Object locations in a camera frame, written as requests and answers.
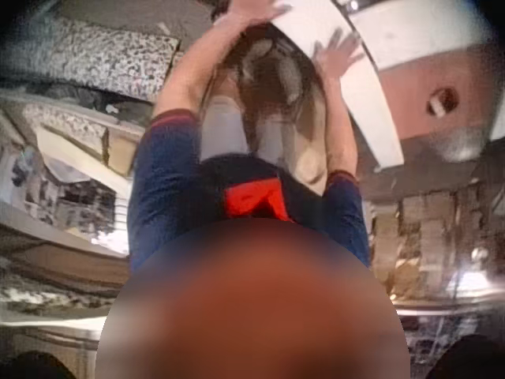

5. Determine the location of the cluttered cabinet shelf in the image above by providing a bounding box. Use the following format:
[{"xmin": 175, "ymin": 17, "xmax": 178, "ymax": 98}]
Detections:
[{"xmin": 0, "ymin": 98, "xmax": 137, "ymax": 257}]

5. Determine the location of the pink panel with round hole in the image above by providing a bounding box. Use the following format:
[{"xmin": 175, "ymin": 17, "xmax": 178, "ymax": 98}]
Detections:
[{"xmin": 374, "ymin": 45, "xmax": 504, "ymax": 141}]

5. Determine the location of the person's left hand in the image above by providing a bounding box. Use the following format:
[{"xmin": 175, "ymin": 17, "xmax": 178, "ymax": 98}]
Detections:
[{"xmin": 232, "ymin": 0, "xmax": 291, "ymax": 28}]

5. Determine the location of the white appliance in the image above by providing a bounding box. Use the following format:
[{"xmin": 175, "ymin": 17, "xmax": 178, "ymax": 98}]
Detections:
[{"xmin": 346, "ymin": 0, "xmax": 496, "ymax": 76}]

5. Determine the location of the cluttered wooden shelf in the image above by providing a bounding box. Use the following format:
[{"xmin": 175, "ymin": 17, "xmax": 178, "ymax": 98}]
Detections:
[{"xmin": 368, "ymin": 169, "xmax": 505, "ymax": 305}]

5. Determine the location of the long white board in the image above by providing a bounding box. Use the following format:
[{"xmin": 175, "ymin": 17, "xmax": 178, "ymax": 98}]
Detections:
[{"xmin": 271, "ymin": 0, "xmax": 406, "ymax": 171}]

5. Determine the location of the beige board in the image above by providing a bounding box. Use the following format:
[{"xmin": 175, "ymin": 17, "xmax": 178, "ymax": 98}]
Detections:
[{"xmin": 290, "ymin": 88, "xmax": 331, "ymax": 195}]

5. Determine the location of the person's right hand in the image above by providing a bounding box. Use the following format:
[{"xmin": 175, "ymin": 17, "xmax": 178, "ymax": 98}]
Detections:
[{"xmin": 311, "ymin": 29, "xmax": 368, "ymax": 80}]

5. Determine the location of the speckled granite countertop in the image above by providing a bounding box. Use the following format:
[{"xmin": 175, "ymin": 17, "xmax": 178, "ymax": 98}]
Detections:
[{"xmin": 21, "ymin": 15, "xmax": 185, "ymax": 98}]

